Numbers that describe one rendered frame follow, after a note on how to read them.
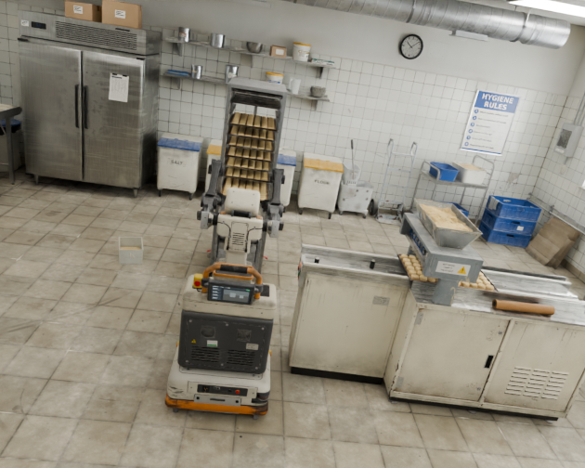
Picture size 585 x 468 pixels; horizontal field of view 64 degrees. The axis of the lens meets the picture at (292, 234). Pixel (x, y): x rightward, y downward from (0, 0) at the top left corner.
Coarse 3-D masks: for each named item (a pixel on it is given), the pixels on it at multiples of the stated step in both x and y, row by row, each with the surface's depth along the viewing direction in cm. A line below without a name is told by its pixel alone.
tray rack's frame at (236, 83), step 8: (232, 80) 400; (240, 80) 413; (248, 80) 424; (240, 88) 377; (248, 88) 377; (256, 88) 377; (264, 88) 378; (272, 88) 389; (280, 88) 400; (256, 112) 446; (272, 168) 466; (224, 256) 465; (248, 256) 473
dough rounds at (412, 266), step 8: (400, 256) 339; (408, 256) 337; (408, 264) 324; (416, 264) 326; (408, 272) 316; (416, 272) 314; (480, 272) 331; (424, 280) 307; (432, 280) 308; (480, 280) 317; (472, 288) 309; (480, 288) 310; (488, 288) 310
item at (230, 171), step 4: (228, 168) 425; (232, 168) 427; (236, 168) 430; (228, 172) 414; (232, 172) 420; (236, 172) 418; (240, 172) 427; (244, 172) 422; (248, 172) 427; (252, 172) 426; (256, 172) 428; (260, 172) 434; (264, 172) 432; (240, 176) 410; (244, 176) 410; (248, 176) 411; (252, 176) 412; (256, 176) 414; (260, 176) 423; (264, 176) 418
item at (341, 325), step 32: (320, 256) 333; (320, 288) 310; (352, 288) 310; (384, 288) 310; (320, 320) 320; (352, 320) 320; (384, 320) 320; (320, 352) 330; (352, 352) 330; (384, 352) 330
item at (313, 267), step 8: (304, 264) 305; (312, 264) 305; (320, 264) 307; (312, 272) 307; (320, 272) 307; (328, 272) 307; (336, 272) 307; (344, 272) 307; (352, 272) 307; (360, 272) 307; (368, 272) 307; (376, 272) 309; (376, 280) 310; (384, 280) 310; (392, 280) 310; (400, 280) 310; (408, 280) 310; (536, 296) 314; (544, 296) 315; (552, 296) 318; (584, 304) 317
